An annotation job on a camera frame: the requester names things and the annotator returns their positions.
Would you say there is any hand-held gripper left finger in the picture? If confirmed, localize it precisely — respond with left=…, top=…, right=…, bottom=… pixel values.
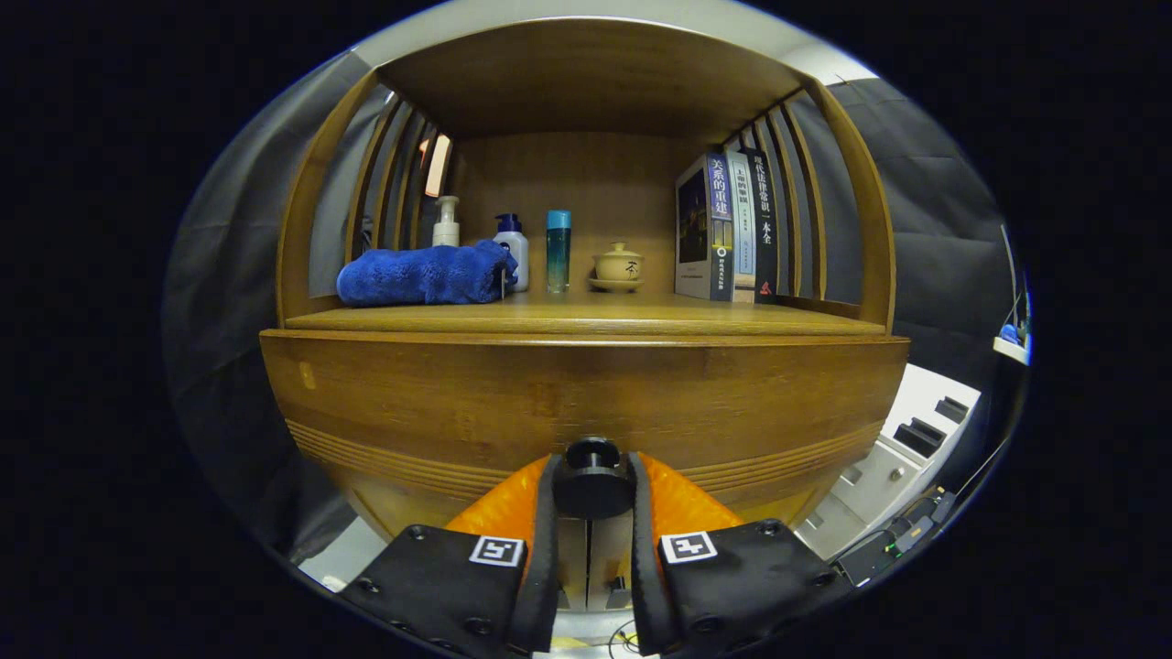
left=337, top=453, right=561, bottom=656

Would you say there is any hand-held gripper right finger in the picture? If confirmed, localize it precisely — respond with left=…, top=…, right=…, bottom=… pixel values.
left=627, top=451, right=857, bottom=658

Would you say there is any wooden drawer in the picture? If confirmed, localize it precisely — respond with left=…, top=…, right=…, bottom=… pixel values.
left=259, top=328, right=911, bottom=550

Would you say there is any white drawer unit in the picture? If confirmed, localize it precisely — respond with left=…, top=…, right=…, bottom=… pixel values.
left=795, top=363, right=982, bottom=561

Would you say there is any wooden countertop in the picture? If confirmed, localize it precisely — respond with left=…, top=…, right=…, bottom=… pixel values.
left=284, top=291, right=887, bottom=338

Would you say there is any wooden cabinet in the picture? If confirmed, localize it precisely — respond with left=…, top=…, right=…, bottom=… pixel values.
left=259, top=16, right=911, bottom=614

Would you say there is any black power adapter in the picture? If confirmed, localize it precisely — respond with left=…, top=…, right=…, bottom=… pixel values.
left=831, top=526, right=907, bottom=589

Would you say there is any beige lidded teacup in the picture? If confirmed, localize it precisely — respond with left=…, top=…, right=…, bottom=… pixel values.
left=589, top=242, right=646, bottom=294

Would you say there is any teal bottle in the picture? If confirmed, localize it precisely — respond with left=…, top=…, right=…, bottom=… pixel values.
left=547, top=210, right=572, bottom=294

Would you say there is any white bottle blue cap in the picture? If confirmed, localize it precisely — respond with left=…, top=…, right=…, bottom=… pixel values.
left=493, top=213, right=530, bottom=293

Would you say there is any blue towel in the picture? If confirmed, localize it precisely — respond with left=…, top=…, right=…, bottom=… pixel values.
left=336, top=240, right=519, bottom=308

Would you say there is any blue book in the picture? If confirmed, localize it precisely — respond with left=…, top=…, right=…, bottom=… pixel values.
left=675, top=153, right=736, bottom=303

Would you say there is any grey book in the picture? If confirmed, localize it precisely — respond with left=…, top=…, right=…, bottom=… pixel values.
left=726, top=151, right=757, bottom=304

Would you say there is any black book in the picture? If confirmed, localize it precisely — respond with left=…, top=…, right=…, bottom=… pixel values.
left=740, top=146, right=780, bottom=305

